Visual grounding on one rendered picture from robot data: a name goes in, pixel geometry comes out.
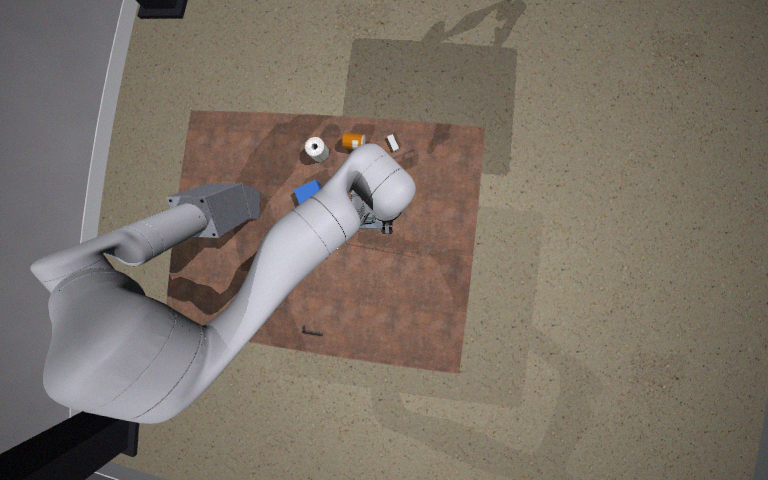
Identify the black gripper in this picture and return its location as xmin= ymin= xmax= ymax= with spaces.
xmin=378 ymin=213 xmax=401 ymax=234

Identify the blue block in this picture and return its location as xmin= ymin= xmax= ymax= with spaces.
xmin=294 ymin=180 xmax=320 ymax=204

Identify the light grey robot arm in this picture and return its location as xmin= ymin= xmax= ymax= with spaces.
xmin=30 ymin=144 xmax=416 ymax=424

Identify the orange pill bottle with white label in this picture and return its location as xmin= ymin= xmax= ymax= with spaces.
xmin=342 ymin=132 xmax=366 ymax=150

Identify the white hollow cylinder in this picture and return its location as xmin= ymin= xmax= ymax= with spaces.
xmin=305 ymin=137 xmax=329 ymax=162

